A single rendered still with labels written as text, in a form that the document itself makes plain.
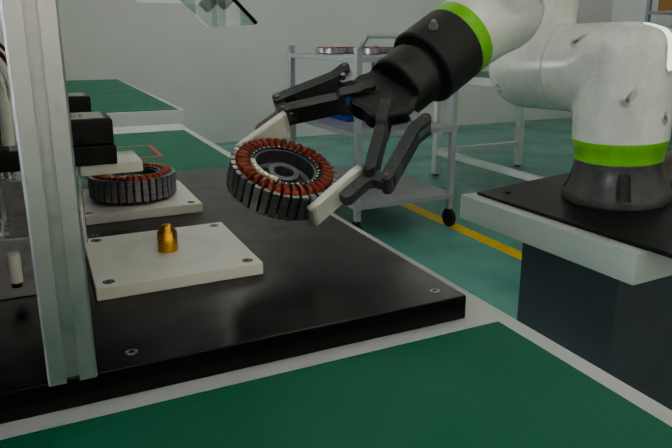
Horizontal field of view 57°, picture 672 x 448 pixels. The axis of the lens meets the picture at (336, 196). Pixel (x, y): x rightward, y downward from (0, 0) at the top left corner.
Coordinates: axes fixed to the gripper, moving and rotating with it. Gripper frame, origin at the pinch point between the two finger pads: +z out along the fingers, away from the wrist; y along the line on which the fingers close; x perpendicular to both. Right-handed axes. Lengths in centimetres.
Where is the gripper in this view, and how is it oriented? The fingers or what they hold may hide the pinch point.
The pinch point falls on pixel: (286, 174)
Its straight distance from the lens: 64.4
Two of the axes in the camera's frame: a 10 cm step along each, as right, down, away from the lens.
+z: -7.2, 6.0, -3.4
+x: -1.2, -6.0, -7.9
